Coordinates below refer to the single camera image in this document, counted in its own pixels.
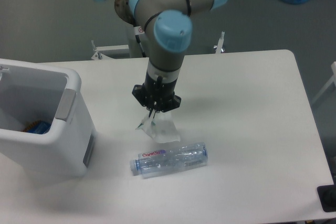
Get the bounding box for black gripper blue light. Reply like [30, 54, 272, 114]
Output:
[132, 73, 182, 121]

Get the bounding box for clear plastic water bottle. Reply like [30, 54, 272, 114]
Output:
[130, 142, 208, 178]

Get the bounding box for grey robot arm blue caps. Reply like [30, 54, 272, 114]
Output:
[96, 0, 228, 118]

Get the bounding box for white plastic trash can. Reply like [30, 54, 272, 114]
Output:
[1, 59, 96, 176]

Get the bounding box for black clamp at table edge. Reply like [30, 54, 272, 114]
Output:
[317, 185, 335, 212]

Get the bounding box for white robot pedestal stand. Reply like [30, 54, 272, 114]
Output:
[91, 0, 226, 61]

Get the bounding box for black cable on pedestal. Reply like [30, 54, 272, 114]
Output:
[133, 16, 147, 58]

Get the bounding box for white furniture frame right edge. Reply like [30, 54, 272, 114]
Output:
[311, 61, 335, 108]

